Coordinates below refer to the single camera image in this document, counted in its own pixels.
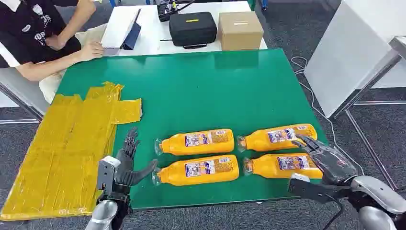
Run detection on green table mat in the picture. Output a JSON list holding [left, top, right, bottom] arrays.
[[56, 48, 329, 210]]

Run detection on black carrying case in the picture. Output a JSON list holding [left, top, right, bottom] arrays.
[[169, 11, 218, 50]]

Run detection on orange drink bottle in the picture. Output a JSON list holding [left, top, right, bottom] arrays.
[[151, 154, 240, 187], [237, 123, 318, 153], [154, 128, 236, 157], [243, 153, 324, 180]]

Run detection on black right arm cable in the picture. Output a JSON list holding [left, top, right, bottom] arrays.
[[321, 196, 345, 230]]

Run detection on white tablet with blue cover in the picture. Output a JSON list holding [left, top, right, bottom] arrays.
[[101, 8, 142, 51]]

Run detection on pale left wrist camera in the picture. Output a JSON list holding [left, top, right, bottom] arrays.
[[96, 155, 122, 191]]

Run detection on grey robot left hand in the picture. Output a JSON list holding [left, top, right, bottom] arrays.
[[114, 127, 158, 188]]

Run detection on white floor cable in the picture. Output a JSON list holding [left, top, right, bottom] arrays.
[[290, 56, 365, 176]]

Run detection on white board panel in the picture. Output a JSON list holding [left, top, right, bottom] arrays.
[[303, 0, 406, 119]]

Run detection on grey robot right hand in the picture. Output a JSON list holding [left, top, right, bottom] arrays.
[[291, 134, 359, 186]]

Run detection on brown cardboard box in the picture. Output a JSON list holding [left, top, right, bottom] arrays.
[[218, 11, 264, 51]]

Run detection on steel table frame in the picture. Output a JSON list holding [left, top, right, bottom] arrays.
[[329, 35, 406, 191]]

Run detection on black remote controller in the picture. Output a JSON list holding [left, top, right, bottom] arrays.
[[157, 0, 196, 23]]

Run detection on white side table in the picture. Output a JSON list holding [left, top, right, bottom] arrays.
[[0, 43, 50, 123]]

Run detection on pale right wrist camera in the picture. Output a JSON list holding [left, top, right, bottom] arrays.
[[288, 172, 350, 204]]

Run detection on yellow plastic sheet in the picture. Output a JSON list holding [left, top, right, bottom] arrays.
[[0, 81, 143, 222]]

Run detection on person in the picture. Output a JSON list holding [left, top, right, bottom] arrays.
[[0, 0, 107, 104]]

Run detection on person's right hand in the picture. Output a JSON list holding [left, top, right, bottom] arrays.
[[78, 41, 105, 62]]

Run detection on person's left hand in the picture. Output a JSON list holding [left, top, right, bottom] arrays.
[[45, 34, 68, 51]]

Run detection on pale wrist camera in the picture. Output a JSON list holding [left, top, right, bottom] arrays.
[[288, 172, 350, 204], [96, 155, 122, 191]]

